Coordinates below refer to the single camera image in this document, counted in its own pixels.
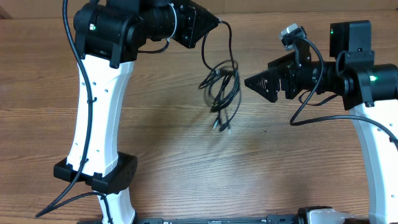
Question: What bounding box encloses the black USB cable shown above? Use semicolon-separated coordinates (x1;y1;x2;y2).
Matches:
198;20;243;133

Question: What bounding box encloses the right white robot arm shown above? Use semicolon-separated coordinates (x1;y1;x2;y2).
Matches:
244;21;397;223

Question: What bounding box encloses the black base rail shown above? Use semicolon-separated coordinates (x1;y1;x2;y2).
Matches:
77;205;368;224

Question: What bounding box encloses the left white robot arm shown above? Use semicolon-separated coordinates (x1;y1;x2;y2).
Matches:
53;0;219;223

